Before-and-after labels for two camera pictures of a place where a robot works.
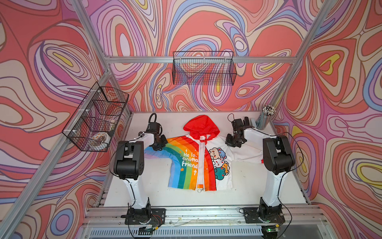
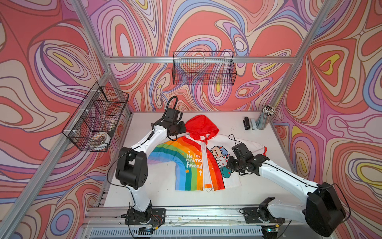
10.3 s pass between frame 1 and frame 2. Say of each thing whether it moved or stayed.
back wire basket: stayed
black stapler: stayed
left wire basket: stayed
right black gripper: moved
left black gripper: moved
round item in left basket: stayed
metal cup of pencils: stayed
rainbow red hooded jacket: moved
